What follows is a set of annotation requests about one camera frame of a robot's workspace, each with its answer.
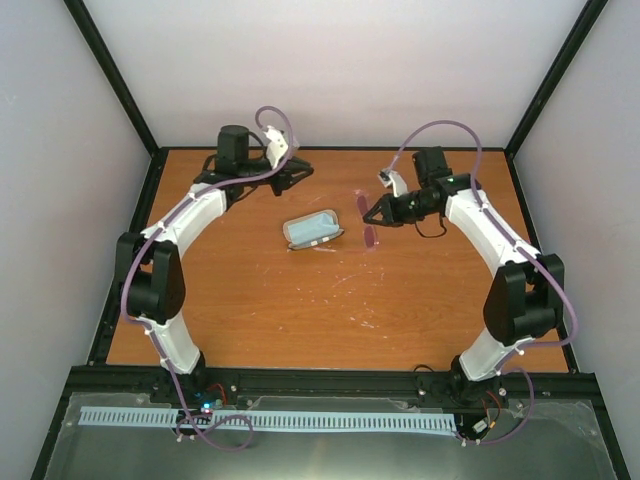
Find pink clear sunglasses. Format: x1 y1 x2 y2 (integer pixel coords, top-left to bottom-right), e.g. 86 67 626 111
355 190 378 250

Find plaid glasses case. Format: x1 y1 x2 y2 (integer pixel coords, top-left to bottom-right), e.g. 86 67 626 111
282 209 344 250

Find light blue cleaning cloth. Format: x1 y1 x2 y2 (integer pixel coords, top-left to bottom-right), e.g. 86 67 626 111
288 213 339 244

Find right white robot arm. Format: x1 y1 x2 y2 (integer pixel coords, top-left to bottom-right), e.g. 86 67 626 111
362 147 564 405

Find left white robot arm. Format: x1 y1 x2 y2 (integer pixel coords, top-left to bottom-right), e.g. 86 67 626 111
114 125 313 403

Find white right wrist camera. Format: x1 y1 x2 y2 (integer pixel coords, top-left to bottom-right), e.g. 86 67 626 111
378 168 408 198

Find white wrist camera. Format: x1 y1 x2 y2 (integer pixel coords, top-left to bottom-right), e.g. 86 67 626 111
264 125 289 170
378 168 408 198

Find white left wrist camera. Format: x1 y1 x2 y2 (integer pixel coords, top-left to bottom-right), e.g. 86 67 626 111
264 125 289 170

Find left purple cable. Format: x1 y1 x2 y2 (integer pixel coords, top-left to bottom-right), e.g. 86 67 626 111
119 105 300 450

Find purple cable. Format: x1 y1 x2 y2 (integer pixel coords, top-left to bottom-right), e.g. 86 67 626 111
392 119 581 446
119 105 300 450

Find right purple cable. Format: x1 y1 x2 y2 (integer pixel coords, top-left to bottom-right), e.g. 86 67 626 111
392 119 581 446

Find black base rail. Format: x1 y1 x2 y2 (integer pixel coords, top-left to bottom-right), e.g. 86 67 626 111
67 365 599 415

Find black aluminium frame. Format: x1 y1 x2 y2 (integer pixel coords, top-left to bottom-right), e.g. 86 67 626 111
30 0 632 480

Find light blue cable duct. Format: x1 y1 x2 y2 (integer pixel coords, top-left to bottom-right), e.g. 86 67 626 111
78 406 456 436

